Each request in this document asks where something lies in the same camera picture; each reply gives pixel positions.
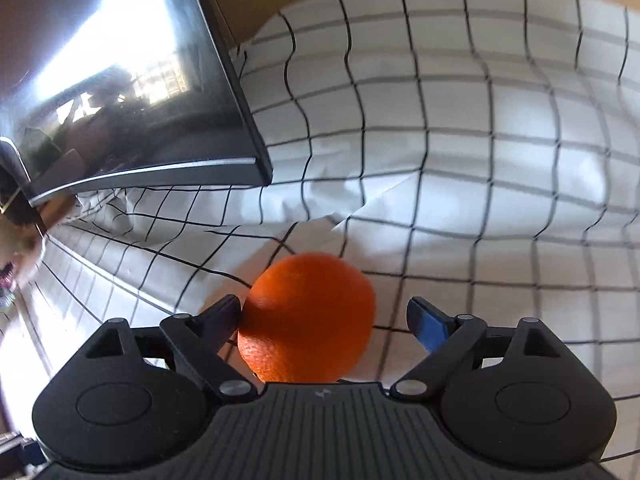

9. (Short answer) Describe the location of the large orange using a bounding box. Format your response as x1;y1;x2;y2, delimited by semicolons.
237;254;377;383

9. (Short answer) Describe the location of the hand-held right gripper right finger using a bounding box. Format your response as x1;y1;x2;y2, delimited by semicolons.
390;296;556;403

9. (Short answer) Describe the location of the black monitor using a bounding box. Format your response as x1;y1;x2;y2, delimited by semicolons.
0;0;273;206

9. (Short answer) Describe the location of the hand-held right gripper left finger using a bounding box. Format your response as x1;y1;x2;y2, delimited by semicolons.
85;295;256;403

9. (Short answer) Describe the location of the blurred tan object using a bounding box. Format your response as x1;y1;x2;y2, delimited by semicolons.
0;210;45;293

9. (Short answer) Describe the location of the white black-checked cloth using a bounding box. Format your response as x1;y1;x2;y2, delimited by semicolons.
0;0;640;466

